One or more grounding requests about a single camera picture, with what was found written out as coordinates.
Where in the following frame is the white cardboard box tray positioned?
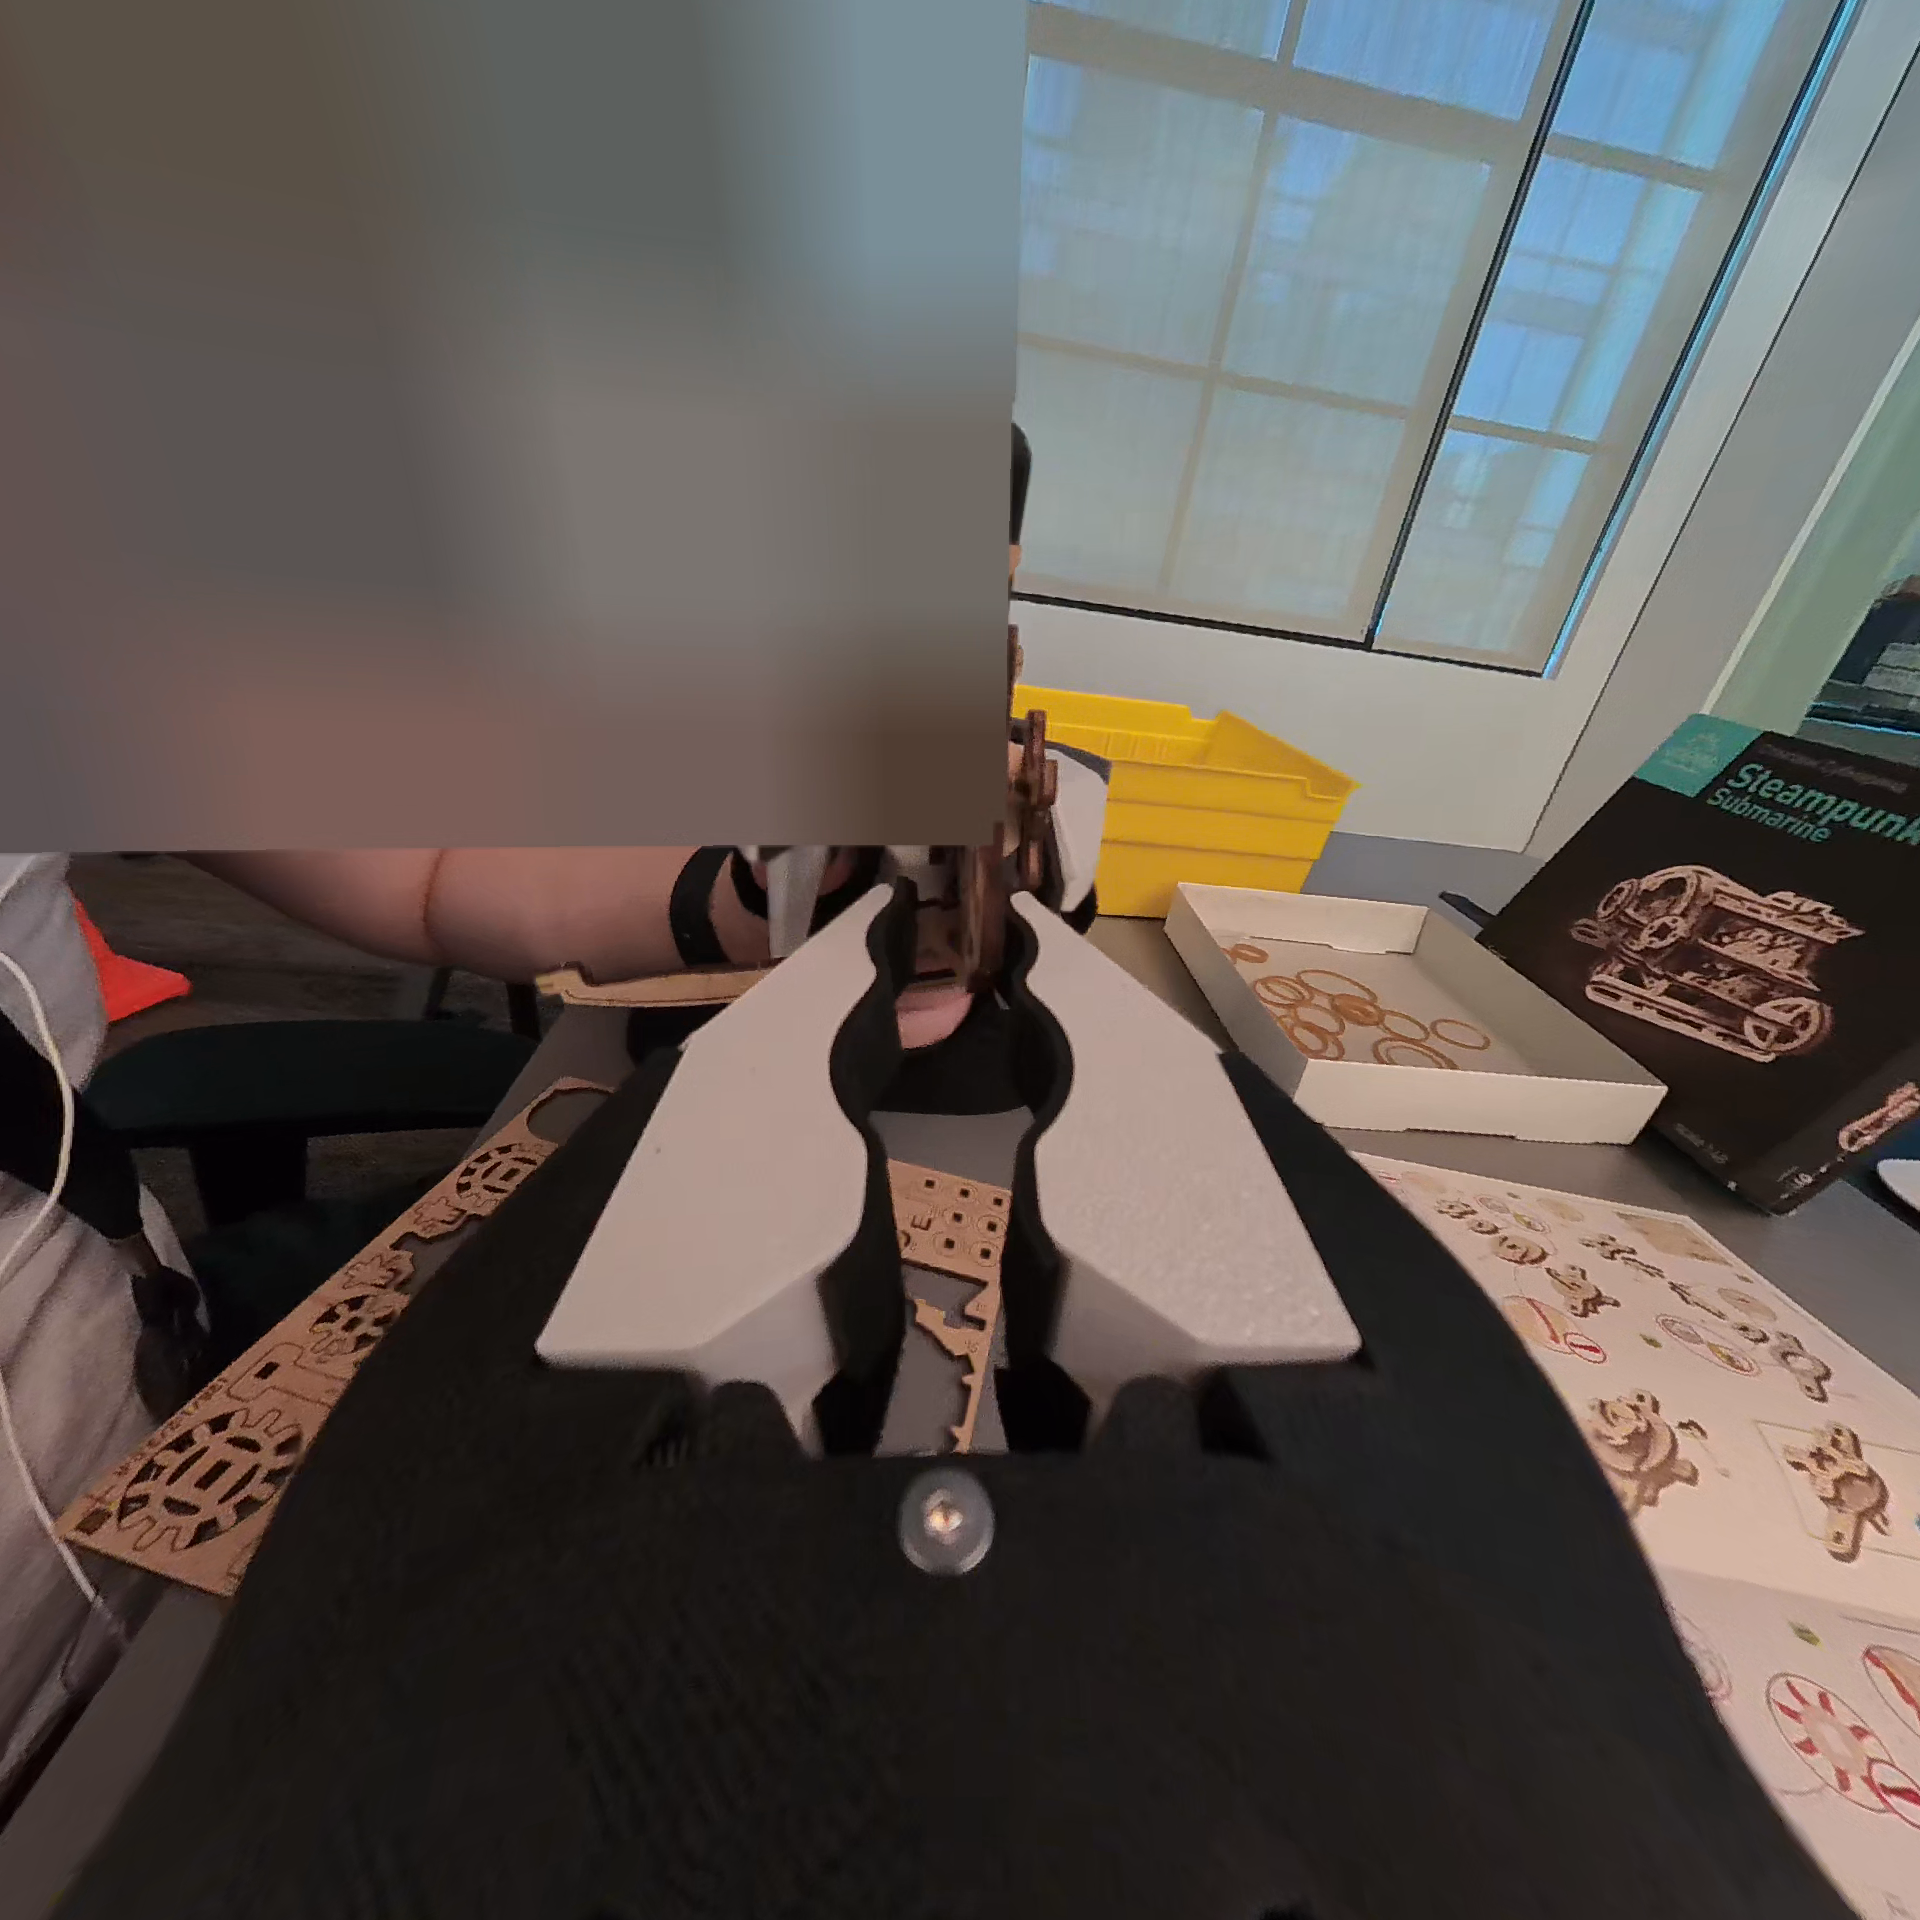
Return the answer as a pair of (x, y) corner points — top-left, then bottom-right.
(1164, 882), (1672, 1179)

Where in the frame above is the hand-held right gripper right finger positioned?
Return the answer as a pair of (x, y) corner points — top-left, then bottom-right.
(998, 889), (1365, 1453)

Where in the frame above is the thin white cable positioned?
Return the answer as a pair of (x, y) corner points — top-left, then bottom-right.
(0, 945), (130, 1628)

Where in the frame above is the black model kit box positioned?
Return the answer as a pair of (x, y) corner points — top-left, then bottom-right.
(1477, 713), (1920, 1216)

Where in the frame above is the orange cone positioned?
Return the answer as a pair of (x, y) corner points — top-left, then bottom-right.
(72, 898), (195, 1025)

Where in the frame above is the brown wooden model assembly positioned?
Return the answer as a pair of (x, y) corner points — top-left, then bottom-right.
(897, 625), (1064, 1011)

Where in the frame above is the black strap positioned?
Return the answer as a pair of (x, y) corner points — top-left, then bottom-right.
(0, 1011), (204, 1366)

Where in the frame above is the illustrated instruction booklet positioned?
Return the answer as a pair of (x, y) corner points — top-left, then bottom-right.
(1350, 1152), (1920, 1920)

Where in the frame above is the pale wooden strip part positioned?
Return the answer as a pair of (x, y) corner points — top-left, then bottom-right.
(535, 962), (784, 1011)

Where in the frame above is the person's white shirt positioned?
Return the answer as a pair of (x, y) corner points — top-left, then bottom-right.
(0, 855), (204, 1846)

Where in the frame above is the pile of thin rings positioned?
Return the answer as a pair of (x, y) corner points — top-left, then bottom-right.
(1224, 936), (1494, 1072)

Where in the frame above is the yellow plastic bin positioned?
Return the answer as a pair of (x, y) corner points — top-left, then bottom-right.
(1011, 682), (1361, 919)

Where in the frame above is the large grid window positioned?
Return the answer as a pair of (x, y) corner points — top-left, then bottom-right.
(1011, 0), (1864, 679)

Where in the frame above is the laser-cut wooden parts sheet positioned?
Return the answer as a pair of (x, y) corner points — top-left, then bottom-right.
(57, 1078), (1011, 1593)

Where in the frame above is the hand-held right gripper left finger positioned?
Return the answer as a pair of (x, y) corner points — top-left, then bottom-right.
(535, 882), (912, 1458)

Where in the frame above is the person's left forearm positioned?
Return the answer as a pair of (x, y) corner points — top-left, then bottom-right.
(187, 846), (692, 971)

